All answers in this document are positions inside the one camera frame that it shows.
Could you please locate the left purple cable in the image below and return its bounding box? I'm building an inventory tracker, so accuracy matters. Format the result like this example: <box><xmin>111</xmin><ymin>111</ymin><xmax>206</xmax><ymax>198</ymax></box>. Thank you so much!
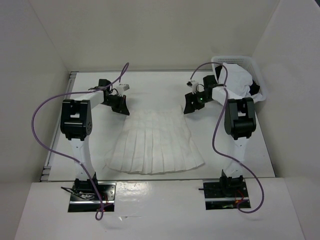
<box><xmin>31</xmin><ymin>62</ymin><xmax>130</xmax><ymax>221</ymax></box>

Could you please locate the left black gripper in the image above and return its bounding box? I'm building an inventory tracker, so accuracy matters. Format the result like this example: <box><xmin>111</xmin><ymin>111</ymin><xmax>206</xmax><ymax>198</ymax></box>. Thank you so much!
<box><xmin>101</xmin><ymin>93</ymin><xmax>130</xmax><ymax>116</ymax></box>

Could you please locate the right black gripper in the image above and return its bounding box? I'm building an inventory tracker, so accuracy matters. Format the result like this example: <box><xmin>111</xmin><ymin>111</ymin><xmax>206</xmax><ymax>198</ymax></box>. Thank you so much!
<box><xmin>184</xmin><ymin>90</ymin><xmax>213</xmax><ymax>114</ymax></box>

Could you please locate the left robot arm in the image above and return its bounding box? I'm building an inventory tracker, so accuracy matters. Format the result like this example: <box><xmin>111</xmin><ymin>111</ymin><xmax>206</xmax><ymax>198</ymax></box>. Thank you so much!
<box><xmin>60</xmin><ymin>79</ymin><xmax>130</xmax><ymax>200</ymax></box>

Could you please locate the black garment in basket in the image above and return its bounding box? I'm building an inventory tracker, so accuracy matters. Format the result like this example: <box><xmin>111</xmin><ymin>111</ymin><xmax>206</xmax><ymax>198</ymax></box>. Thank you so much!
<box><xmin>213</xmin><ymin>65</ymin><xmax>262</xmax><ymax>96</ymax></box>

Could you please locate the purple cable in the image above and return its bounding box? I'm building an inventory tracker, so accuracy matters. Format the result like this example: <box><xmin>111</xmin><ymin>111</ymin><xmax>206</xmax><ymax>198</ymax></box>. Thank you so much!
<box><xmin>31</xmin><ymin>62</ymin><xmax>130</xmax><ymax>221</ymax></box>
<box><xmin>189</xmin><ymin>62</ymin><xmax>265</xmax><ymax>213</ymax></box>

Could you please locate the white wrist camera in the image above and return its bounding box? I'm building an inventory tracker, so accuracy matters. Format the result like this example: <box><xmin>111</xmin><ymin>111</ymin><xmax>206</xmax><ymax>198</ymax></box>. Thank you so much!
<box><xmin>186</xmin><ymin>80</ymin><xmax>199</xmax><ymax>93</ymax></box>
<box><xmin>115</xmin><ymin>84</ymin><xmax>130</xmax><ymax>96</ymax></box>

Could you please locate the white plastic basket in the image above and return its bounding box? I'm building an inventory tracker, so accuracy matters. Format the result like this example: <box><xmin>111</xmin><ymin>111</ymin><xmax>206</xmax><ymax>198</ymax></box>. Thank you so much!
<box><xmin>211</xmin><ymin>55</ymin><xmax>268</xmax><ymax>102</ymax></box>

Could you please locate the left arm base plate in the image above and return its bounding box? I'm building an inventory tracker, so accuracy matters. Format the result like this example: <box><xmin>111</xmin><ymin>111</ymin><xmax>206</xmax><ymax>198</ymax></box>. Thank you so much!
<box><xmin>65</xmin><ymin>181</ymin><xmax>117</xmax><ymax>213</ymax></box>

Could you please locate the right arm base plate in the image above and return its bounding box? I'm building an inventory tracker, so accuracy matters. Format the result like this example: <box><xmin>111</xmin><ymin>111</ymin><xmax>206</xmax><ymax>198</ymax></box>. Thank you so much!
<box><xmin>198</xmin><ymin>180</ymin><xmax>251</xmax><ymax>210</ymax></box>

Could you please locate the white skirt in basket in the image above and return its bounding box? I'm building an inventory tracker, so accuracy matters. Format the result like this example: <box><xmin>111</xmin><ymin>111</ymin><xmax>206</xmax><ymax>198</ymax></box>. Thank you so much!
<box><xmin>217</xmin><ymin>62</ymin><xmax>263</xmax><ymax>98</ymax></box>

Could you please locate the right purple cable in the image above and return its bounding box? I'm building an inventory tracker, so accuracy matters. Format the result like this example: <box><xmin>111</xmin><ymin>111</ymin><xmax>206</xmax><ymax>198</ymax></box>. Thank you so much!
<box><xmin>189</xmin><ymin>62</ymin><xmax>265</xmax><ymax>213</ymax></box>

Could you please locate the cream pleated skirt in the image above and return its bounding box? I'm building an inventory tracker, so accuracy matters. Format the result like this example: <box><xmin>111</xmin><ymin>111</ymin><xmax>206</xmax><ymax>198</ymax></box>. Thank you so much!
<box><xmin>106</xmin><ymin>105</ymin><xmax>205</xmax><ymax>175</ymax></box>

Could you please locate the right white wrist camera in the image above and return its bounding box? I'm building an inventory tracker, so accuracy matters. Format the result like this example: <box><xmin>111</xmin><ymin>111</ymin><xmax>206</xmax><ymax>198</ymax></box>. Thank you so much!
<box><xmin>186</xmin><ymin>80</ymin><xmax>199</xmax><ymax>93</ymax></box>

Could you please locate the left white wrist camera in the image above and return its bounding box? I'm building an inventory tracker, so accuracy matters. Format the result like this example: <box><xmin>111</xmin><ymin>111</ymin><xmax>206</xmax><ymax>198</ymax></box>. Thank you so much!
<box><xmin>115</xmin><ymin>84</ymin><xmax>130</xmax><ymax>96</ymax></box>

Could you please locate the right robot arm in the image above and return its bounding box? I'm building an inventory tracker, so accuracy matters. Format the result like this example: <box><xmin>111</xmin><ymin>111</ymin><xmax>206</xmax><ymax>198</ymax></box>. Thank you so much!
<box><xmin>183</xmin><ymin>75</ymin><xmax>257</xmax><ymax>197</ymax></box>

